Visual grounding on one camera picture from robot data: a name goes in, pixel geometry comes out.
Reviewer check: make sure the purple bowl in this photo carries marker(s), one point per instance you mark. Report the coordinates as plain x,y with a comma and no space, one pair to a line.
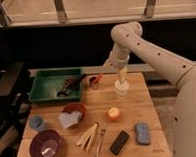
45,144

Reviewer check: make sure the metal fork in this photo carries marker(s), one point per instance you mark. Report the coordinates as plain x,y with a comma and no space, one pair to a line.
102,134

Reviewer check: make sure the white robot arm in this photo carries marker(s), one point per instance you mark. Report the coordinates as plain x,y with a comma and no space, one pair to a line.
179,71

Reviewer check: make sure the blue sponge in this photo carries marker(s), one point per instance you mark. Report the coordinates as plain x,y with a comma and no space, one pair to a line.
142,134

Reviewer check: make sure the green plastic tray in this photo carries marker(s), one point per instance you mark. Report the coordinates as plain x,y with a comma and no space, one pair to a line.
48,82

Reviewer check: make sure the dark utensil in tray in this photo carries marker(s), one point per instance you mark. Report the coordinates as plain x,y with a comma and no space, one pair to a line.
70,85

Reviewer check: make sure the wooden tongs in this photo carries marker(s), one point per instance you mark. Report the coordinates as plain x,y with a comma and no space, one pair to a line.
86,140

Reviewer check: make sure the grey crumpled cloth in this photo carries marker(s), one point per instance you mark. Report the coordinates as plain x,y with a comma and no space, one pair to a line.
69,119

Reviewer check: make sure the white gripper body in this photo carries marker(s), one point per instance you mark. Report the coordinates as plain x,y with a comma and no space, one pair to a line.
118,60

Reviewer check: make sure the orange apple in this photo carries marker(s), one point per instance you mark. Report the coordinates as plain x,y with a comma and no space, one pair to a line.
114,113

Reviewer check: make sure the blue cup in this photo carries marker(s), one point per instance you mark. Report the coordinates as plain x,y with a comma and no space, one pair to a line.
36,123

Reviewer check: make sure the white round container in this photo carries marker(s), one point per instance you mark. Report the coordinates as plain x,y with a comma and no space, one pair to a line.
121,89

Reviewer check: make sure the black rectangular block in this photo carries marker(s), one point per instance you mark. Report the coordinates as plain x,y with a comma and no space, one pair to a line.
119,142

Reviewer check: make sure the red and white small object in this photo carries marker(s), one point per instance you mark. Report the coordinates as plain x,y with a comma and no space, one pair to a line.
95,81

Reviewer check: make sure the red bowl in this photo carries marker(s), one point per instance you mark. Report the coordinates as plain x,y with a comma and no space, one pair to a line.
76,106

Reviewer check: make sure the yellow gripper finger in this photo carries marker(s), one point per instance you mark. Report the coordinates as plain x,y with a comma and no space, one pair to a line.
122,75

